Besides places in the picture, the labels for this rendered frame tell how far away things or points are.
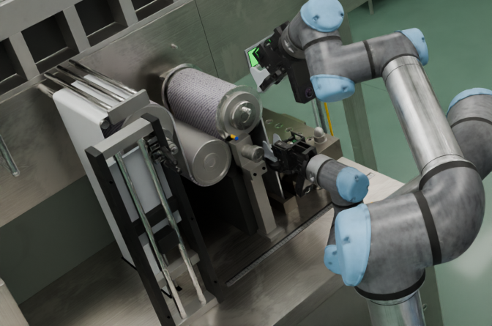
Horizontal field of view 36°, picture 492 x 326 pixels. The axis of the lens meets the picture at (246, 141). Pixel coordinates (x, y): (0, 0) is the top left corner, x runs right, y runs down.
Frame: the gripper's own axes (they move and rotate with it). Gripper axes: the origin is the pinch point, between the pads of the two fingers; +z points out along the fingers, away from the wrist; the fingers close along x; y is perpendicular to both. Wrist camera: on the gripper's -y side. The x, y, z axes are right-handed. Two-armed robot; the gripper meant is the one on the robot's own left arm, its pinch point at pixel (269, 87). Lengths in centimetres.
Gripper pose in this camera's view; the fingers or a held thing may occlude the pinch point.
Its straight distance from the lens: 174.3
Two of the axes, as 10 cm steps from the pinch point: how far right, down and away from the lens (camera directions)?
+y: -5.8, -8.1, 0.7
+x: -7.5, 5.0, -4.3
